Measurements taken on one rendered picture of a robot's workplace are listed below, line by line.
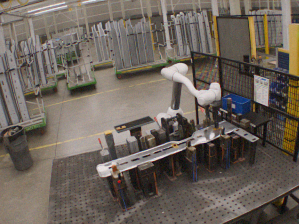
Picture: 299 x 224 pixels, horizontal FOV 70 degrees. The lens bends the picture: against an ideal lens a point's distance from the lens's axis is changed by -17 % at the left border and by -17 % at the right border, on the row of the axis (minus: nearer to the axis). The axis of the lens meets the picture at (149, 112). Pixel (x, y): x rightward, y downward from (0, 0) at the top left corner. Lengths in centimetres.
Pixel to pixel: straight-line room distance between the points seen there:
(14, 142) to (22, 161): 40
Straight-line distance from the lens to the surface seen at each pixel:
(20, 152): 445
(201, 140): 228
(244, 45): 426
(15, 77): 588
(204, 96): 211
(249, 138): 231
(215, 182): 225
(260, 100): 265
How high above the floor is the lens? 214
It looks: 22 degrees down
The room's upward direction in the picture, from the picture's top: 8 degrees counter-clockwise
